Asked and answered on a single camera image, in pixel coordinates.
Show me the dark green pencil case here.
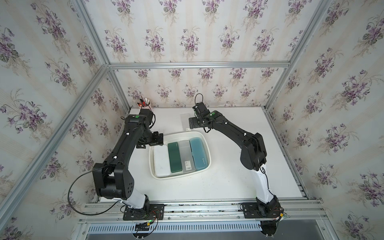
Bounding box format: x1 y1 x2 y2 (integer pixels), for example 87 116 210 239
168 142 183 174

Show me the white pencil case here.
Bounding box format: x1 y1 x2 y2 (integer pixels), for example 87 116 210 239
153 145 171 178

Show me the light blue pencil case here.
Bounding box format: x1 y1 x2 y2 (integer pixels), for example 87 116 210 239
190 138 208 171

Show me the clear plastic box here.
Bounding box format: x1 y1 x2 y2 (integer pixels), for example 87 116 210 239
178 140 196 174

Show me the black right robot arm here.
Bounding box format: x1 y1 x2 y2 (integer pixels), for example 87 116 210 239
189 105 284 221

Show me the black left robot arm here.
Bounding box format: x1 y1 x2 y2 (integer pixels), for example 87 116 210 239
92 109 164 213

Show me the pink pen cup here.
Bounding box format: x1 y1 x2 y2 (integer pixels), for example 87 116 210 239
137 98 152 110

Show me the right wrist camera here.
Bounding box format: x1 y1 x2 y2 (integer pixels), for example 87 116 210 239
193 102 211 119

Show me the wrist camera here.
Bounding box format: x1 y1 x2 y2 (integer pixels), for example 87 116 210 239
139 109 156 129
193 102 211 119

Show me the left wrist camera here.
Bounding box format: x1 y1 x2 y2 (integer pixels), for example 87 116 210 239
139 109 156 129

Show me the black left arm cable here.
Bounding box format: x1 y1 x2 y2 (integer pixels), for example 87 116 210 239
67 167 121 217

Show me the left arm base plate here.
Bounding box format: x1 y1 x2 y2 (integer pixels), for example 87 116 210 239
123 204 165 221

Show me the aluminium front rail frame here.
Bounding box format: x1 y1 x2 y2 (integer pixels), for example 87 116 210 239
71 198 338 240

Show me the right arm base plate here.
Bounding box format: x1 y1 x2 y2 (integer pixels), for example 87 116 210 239
240 200 284 219

